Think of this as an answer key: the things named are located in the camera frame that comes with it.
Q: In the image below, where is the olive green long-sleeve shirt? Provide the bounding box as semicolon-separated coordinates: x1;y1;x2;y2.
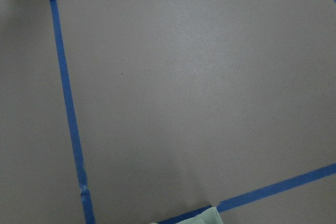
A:
150;206;223;224

